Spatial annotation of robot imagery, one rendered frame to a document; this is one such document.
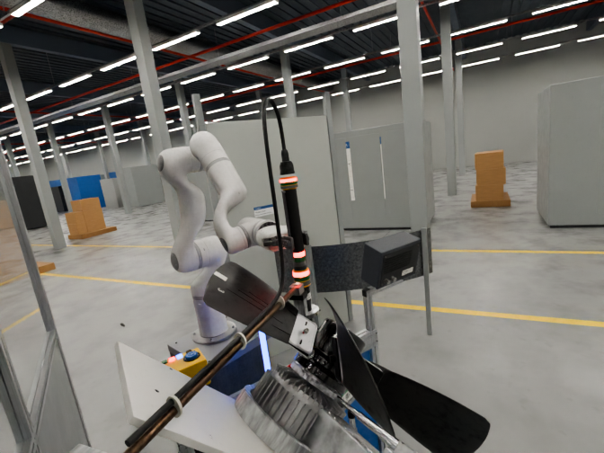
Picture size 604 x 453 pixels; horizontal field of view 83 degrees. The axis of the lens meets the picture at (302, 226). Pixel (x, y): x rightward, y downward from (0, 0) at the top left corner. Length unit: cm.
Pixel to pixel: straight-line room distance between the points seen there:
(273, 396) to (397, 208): 632
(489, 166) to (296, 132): 639
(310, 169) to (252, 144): 58
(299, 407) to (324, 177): 251
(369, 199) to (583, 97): 364
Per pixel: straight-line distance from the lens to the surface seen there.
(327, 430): 80
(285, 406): 81
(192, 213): 138
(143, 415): 58
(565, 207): 689
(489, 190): 887
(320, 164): 310
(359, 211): 720
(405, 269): 168
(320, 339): 87
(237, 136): 275
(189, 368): 122
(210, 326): 154
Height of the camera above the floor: 167
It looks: 11 degrees down
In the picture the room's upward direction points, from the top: 8 degrees counter-clockwise
